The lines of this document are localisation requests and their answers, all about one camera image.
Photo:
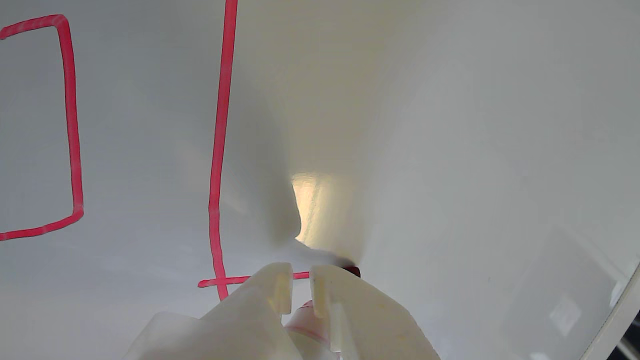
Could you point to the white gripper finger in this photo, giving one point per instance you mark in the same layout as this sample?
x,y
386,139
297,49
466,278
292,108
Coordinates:
x,y
240,320
370,325

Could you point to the red marker pen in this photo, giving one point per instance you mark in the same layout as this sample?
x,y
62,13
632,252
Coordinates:
x,y
305,325

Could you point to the large whiteboard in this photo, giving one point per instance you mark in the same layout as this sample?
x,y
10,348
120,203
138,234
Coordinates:
x,y
450,150

